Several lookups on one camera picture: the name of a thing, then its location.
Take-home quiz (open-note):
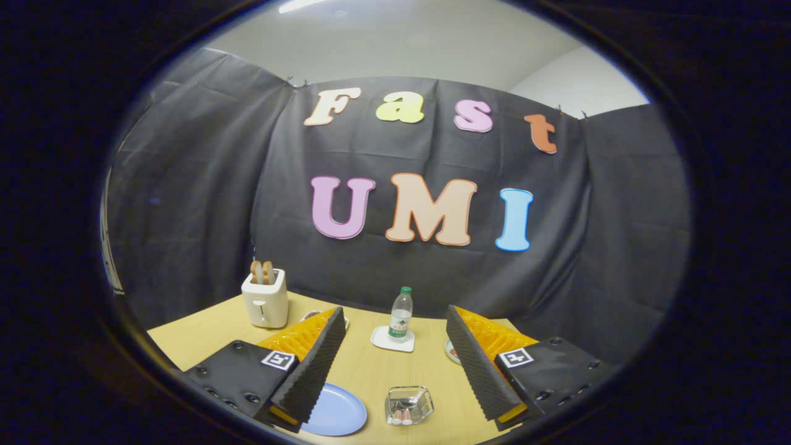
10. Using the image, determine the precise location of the clear water bottle green cap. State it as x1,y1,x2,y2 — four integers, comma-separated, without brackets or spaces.
388,286,413,343

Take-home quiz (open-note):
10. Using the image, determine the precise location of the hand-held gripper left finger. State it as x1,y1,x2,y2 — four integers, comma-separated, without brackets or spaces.
184,306,347,433

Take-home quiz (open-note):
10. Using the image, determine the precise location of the white divided snack dish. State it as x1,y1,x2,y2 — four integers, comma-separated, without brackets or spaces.
301,310,350,329

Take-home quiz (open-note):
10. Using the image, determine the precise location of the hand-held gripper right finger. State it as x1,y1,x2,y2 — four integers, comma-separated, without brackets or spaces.
446,305,619,431

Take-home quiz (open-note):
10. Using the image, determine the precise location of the cream toaster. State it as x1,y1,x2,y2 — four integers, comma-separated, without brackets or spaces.
241,268,289,329

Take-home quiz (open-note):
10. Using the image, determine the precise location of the blue plate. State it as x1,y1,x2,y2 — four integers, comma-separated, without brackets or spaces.
301,382,368,436

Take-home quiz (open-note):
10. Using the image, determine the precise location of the white square coaster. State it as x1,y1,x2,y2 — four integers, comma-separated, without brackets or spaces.
370,326,415,353

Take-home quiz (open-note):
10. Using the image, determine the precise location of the metal wire basket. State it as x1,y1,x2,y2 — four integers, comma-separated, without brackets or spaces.
384,386,435,426

